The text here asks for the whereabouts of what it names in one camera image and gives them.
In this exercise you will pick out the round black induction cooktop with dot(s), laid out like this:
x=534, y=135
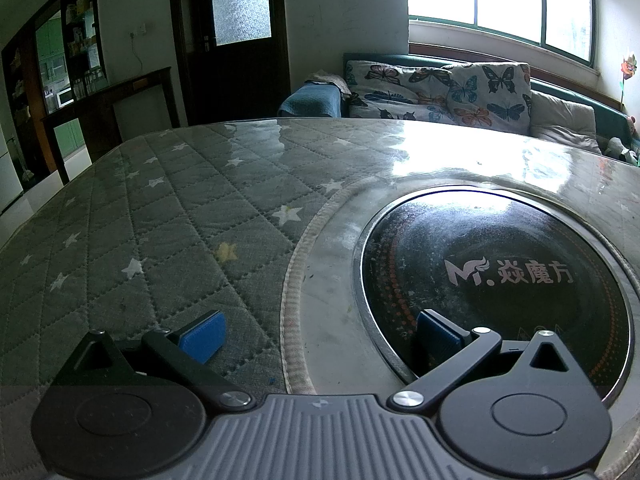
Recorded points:
x=475, y=240

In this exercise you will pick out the square butterfly print pillow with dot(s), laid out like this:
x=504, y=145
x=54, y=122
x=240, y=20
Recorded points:
x=485, y=95

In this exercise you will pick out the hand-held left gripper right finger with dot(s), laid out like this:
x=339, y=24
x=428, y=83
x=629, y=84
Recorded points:
x=437, y=332

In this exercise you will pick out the beige pillow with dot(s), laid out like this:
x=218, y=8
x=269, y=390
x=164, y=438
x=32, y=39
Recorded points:
x=560, y=120

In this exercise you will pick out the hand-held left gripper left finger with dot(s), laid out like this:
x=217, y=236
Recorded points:
x=202, y=335

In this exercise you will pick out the dark wooden sideboard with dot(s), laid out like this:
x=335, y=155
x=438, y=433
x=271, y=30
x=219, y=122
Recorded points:
x=100, y=105

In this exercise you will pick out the teal sofa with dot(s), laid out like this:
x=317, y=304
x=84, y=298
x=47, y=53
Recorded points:
x=607, y=120

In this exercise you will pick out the long butterfly print pillow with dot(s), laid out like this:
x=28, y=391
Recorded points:
x=395, y=85

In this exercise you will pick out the white microwave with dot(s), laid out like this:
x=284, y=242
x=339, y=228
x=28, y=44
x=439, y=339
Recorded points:
x=65, y=97

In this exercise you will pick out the colourful pinwheel toy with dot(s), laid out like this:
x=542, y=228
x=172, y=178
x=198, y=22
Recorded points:
x=629, y=67

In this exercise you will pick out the dark wooden door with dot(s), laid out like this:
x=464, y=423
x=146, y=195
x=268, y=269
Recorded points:
x=235, y=75

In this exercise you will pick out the brown shelf cabinet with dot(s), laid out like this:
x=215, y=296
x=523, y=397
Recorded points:
x=30, y=85

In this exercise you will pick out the white refrigerator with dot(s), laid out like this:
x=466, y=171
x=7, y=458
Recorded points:
x=7, y=175

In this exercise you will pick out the blue blanket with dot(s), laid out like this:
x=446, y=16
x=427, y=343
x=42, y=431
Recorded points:
x=310, y=100

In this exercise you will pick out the white wall switch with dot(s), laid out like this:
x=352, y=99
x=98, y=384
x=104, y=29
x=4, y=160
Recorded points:
x=141, y=28

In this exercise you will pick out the white fluffy towel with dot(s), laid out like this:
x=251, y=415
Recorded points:
x=327, y=79

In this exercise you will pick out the grey plush toy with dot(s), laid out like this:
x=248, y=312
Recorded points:
x=617, y=147

